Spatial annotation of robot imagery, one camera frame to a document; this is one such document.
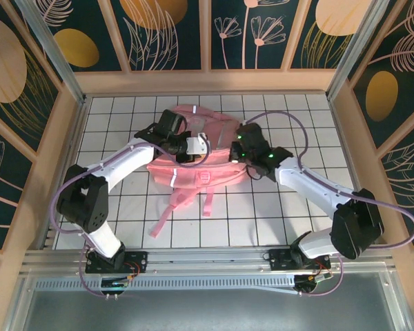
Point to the pink backpack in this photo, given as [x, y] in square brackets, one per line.
[214, 172]

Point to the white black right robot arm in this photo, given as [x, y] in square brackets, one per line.
[307, 186]

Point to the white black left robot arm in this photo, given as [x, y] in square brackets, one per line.
[127, 158]

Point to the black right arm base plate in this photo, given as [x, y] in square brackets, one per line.
[279, 262]

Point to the aluminium mounting rail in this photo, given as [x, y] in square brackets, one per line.
[210, 258]

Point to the aluminium frame post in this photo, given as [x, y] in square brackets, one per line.
[353, 51]
[59, 58]

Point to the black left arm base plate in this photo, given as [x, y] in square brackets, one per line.
[138, 262]

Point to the grey metal base plate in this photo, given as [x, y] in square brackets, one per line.
[207, 310]

